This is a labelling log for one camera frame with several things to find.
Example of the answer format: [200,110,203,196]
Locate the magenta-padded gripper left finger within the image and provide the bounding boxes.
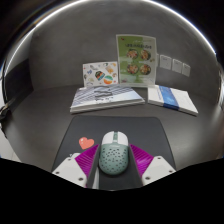
[52,143,101,190]

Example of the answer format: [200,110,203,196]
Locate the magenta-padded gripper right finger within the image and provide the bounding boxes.
[127,143,177,187]

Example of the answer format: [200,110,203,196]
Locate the teal and white perforated mouse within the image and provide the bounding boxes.
[98,130,130,176]

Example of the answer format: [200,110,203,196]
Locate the dark grey mouse pad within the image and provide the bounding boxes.
[51,115,177,173]

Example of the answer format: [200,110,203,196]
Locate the grey illustrated magazine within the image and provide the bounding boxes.
[69,83,146,115]

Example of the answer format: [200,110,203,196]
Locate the white book with blue band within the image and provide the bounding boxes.
[146,84,200,117]

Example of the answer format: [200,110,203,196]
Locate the white sticker sheet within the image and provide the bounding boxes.
[82,61,120,89]

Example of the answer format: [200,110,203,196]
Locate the green food menu poster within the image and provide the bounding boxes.
[115,33,158,87]

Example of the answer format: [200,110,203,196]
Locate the white wall notes group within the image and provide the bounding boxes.
[158,54,192,78]

